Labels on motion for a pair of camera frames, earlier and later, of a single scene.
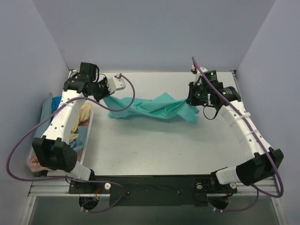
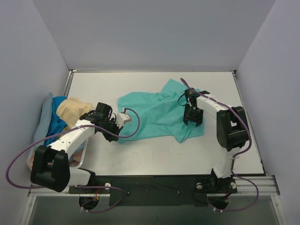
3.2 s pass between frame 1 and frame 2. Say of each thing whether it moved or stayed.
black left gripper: moved
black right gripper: moved
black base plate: stayed
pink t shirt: stayed
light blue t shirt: stayed
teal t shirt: moved
